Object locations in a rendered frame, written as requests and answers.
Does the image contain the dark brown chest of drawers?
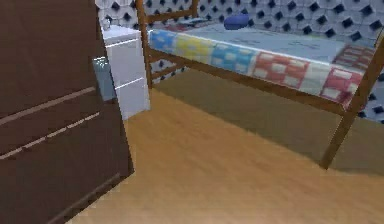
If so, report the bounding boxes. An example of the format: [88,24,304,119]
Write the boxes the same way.
[0,0,135,224]

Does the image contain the wooden bed with patchwork quilt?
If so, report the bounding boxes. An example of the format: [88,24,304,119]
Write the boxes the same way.
[134,0,384,171]

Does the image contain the dark blue pillow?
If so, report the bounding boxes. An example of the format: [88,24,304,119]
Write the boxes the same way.
[223,13,251,31]

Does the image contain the white bedside cabinet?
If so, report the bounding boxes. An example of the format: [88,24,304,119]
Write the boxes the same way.
[101,24,152,121]

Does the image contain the flat grey book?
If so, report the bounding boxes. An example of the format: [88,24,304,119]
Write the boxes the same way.
[176,17,209,28]

